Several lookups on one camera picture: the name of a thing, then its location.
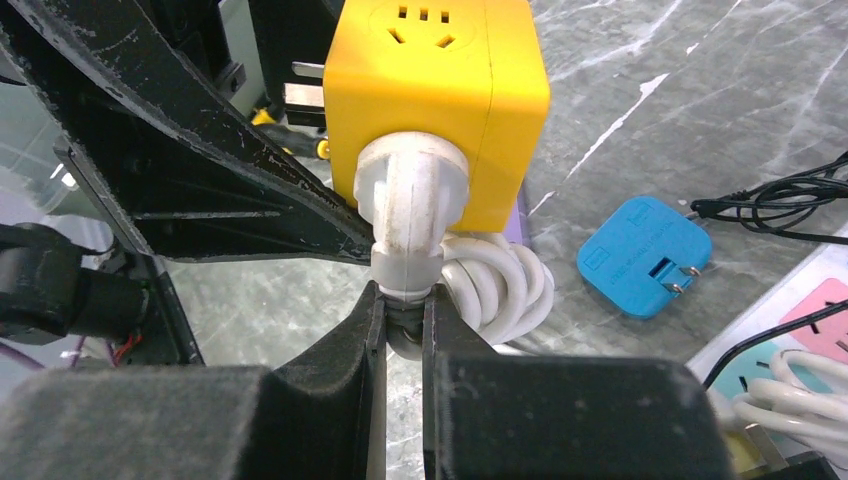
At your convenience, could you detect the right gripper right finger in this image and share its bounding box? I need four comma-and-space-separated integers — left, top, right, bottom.
423, 286, 735, 479

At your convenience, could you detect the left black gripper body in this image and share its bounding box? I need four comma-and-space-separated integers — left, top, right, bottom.
138, 1, 343, 120

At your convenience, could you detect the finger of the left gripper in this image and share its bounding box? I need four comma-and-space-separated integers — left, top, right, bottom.
1, 1, 373, 265
52, 59, 345, 262

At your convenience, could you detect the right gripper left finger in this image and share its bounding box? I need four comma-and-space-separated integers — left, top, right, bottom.
1, 283, 386, 479

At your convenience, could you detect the yellow cube socket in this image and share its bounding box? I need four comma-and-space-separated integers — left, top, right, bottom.
322, 1, 550, 232

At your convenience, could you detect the white purple-strip power cable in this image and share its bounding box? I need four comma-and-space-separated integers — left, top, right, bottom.
352, 131, 556, 362

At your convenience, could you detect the blue cube socket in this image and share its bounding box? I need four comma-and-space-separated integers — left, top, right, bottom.
576, 196, 713, 319

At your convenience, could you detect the white long power strip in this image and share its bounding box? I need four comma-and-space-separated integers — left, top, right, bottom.
685, 221, 848, 480

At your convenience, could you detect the black cube adapter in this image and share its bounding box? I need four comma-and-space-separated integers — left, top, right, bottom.
684, 153, 847, 388

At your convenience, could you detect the black yellow screwdriver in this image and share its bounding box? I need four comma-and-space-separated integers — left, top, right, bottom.
251, 108, 330, 161

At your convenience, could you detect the clear plastic storage bin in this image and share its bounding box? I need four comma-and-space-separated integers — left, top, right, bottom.
1, 55, 102, 220

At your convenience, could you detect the purple flat box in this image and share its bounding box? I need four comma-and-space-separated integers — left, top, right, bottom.
503, 186, 531, 248

